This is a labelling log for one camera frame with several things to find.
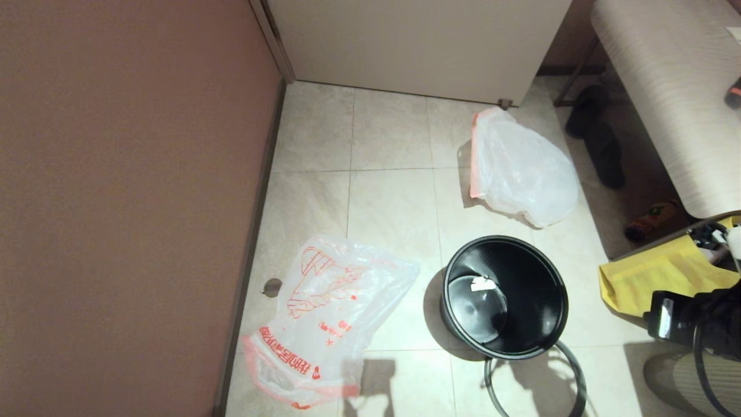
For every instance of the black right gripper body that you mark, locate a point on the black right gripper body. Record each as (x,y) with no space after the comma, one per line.
(686,321)

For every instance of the white red-printed plastic bag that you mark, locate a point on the white red-printed plastic bag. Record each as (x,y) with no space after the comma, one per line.
(324,289)

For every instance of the yellow fabric bag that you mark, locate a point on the yellow fabric bag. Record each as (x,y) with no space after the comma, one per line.
(648,278)

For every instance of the black round trash bin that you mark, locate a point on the black round trash bin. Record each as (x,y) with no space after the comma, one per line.
(532,289)

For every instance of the ribbed cream vase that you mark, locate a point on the ribbed cream vase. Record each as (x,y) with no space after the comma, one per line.
(677,388)

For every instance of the small orange red object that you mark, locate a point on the small orange red object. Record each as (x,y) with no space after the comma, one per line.
(651,220)

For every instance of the red black object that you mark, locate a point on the red black object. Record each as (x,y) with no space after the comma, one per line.
(735,95)

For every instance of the beige woodgrain table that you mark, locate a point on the beige woodgrain table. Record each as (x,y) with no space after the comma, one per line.
(666,87)

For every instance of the thin metal table leg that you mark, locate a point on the thin metal table leg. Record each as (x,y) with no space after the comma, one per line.
(565,91)

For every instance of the small metal cabinet foot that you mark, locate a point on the small metal cabinet foot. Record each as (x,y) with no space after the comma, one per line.
(505,105)

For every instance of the white cabinet door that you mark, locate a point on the white cabinet door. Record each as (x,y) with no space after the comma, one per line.
(417,46)

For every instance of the round metal floor disc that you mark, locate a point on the round metal floor disc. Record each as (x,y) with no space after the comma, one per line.
(272,287)

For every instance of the grey door frame strip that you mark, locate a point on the grey door frame strip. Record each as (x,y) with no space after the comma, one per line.
(272,36)

